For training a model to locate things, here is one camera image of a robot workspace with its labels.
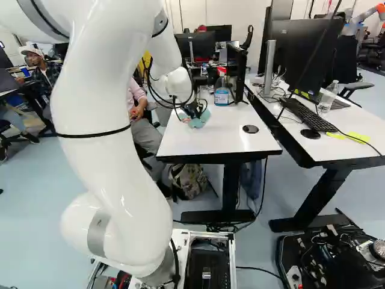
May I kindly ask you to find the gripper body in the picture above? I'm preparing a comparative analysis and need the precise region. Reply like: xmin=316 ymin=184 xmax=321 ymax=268
xmin=183 ymin=102 xmax=207 ymax=120

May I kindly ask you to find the green towel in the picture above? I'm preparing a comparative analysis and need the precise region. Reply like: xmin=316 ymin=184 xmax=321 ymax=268
xmin=179 ymin=108 xmax=212 ymax=130

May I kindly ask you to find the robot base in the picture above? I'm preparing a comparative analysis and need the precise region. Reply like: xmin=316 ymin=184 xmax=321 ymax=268
xmin=87 ymin=228 xmax=236 ymax=289

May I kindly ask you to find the white table with black legs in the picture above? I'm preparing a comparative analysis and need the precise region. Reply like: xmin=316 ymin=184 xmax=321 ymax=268
xmin=155 ymin=86 xmax=283 ymax=225

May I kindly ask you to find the blue liquid spray bottle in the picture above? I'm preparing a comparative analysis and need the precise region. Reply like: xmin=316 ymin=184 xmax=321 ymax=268
xmin=214 ymin=74 xmax=232 ymax=107

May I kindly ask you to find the person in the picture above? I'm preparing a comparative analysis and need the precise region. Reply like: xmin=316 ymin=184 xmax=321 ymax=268
xmin=125 ymin=76 xmax=173 ymax=200
xmin=0 ymin=41 xmax=63 ymax=145

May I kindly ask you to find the small black monitor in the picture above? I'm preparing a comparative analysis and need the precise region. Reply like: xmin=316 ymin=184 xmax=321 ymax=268
xmin=225 ymin=41 xmax=250 ymax=105

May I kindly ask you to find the camouflage backpack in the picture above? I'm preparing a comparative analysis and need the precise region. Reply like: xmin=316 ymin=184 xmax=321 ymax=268
xmin=166 ymin=163 xmax=209 ymax=201

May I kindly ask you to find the silver monitor stand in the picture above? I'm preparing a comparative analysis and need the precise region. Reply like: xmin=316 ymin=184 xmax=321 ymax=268
xmin=259 ymin=39 xmax=278 ymax=99

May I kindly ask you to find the blue cloth bag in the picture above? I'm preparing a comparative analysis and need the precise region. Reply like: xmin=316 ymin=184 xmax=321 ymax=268
xmin=239 ymin=160 xmax=263 ymax=200

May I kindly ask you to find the black keyboard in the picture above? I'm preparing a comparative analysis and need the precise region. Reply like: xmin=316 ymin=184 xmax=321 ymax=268
xmin=279 ymin=97 xmax=340 ymax=132

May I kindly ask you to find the large black monitor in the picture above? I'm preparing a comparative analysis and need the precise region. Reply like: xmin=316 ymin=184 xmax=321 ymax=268
xmin=257 ymin=15 xmax=345 ymax=98

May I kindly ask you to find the clear plastic water bottle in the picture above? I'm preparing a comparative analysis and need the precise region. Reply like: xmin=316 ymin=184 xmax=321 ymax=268
xmin=317 ymin=79 xmax=340 ymax=116

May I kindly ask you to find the white desk with black legs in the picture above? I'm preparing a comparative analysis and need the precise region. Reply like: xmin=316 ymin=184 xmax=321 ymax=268
xmin=244 ymin=77 xmax=385 ymax=233

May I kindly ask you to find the yellow sticky note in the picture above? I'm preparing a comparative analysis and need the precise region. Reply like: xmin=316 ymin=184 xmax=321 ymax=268
xmin=325 ymin=131 xmax=371 ymax=145

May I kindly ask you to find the black equipment cart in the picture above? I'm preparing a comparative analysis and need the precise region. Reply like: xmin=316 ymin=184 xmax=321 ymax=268
xmin=276 ymin=207 xmax=385 ymax=289

